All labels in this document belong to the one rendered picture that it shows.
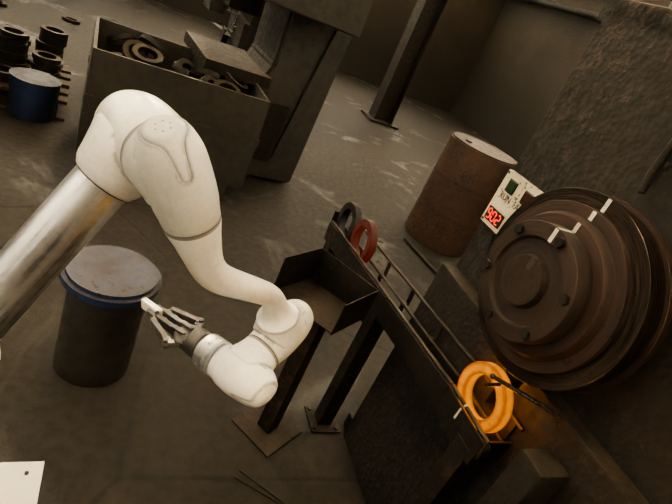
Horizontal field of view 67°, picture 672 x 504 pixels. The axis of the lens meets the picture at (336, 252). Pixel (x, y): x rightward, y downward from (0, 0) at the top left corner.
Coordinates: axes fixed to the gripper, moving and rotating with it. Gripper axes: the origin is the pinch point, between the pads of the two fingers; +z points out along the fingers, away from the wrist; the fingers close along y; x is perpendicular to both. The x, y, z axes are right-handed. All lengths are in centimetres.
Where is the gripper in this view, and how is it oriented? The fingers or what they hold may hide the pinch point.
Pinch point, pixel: (151, 308)
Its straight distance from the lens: 142.8
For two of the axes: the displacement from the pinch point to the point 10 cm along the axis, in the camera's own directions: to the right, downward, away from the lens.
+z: -7.9, -4.3, 4.3
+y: -5.8, 3.3, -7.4
